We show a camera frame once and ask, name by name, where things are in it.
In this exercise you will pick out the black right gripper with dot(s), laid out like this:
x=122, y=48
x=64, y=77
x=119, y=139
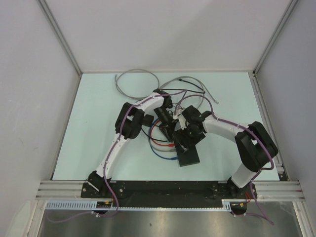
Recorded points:
x=179, y=135

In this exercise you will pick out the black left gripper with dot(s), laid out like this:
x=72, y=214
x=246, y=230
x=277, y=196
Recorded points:
x=168, y=128

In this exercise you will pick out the black Mercury network switch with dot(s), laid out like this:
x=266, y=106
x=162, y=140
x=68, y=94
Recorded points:
x=187, y=156

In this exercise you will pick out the small black adapter box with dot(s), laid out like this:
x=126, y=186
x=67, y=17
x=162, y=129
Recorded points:
x=148, y=120

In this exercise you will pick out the black ethernet cable teal plug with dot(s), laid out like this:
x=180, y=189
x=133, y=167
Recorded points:
x=191, y=83

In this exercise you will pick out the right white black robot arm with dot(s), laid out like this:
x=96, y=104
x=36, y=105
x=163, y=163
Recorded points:
x=255, y=146

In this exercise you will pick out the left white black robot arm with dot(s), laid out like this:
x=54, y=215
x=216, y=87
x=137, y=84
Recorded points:
x=127, y=127

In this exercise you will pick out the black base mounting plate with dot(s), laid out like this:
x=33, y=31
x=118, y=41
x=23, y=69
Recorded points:
x=191, y=193

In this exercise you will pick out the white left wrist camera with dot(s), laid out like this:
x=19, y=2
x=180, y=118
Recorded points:
x=177, y=114

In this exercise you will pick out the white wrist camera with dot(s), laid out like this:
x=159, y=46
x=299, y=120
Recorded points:
x=177, y=114
x=183, y=122

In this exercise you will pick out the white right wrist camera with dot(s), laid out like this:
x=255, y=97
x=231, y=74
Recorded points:
x=183, y=122

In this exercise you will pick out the white slotted cable duct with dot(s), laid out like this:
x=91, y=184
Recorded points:
x=94, y=205

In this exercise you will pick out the aluminium front frame rail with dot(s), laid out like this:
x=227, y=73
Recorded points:
x=267, y=190

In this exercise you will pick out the right aluminium corner post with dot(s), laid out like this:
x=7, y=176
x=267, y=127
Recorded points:
x=276, y=33

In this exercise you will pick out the aluminium corner post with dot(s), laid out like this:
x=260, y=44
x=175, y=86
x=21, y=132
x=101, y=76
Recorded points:
x=59, y=35
x=276, y=33

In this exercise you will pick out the left aluminium corner post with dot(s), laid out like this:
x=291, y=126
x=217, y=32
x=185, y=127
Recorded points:
x=59, y=35

